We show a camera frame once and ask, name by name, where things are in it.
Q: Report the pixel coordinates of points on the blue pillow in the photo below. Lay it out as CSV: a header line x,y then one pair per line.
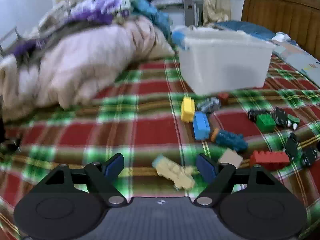
x,y
246,29

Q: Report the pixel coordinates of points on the green toy brick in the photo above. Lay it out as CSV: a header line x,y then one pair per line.
x,y
266,122

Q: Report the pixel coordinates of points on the black toy car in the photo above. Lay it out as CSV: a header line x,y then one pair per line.
x,y
292,145
281,117
309,157
255,113

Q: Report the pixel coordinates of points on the blue toy brick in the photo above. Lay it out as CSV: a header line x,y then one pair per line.
x,y
201,126

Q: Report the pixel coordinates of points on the grey toy car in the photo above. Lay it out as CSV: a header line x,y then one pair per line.
x,y
210,104

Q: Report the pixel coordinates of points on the pink duvet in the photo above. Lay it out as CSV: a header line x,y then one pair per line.
x,y
75,67

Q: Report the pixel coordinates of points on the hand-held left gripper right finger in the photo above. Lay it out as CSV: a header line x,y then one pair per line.
x,y
205,167

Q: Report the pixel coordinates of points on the teal and orange toy vehicle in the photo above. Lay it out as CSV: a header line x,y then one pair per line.
x,y
230,140

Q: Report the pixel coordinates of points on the small white cloth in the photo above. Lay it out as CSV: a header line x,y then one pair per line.
x,y
281,37

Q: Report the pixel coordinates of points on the long red toy brick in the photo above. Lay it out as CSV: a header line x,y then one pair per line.
x,y
268,160

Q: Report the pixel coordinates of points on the wooden headboard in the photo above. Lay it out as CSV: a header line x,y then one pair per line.
x,y
282,12

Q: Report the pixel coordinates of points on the white plastic storage container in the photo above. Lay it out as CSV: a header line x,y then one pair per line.
x,y
222,62

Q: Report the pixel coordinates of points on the cream toy brick train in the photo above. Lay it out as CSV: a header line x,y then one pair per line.
x,y
175,172

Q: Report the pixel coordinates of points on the small dark red brick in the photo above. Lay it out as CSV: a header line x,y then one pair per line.
x,y
223,98

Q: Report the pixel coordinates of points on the yellow toy brick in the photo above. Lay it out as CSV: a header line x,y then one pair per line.
x,y
187,108

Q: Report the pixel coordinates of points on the purple floral quilt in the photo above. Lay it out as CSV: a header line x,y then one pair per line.
x,y
100,15

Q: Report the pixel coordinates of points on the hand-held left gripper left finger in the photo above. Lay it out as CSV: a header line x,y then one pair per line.
x,y
113,167

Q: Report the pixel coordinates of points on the tan toy brick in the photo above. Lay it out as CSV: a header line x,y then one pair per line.
x,y
231,158

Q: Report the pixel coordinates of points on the grey metal stand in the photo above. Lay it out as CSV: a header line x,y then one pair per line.
x,y
192,11

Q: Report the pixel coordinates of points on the pastel patchwork pillow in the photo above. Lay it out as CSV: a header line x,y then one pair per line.
x,y
300,57

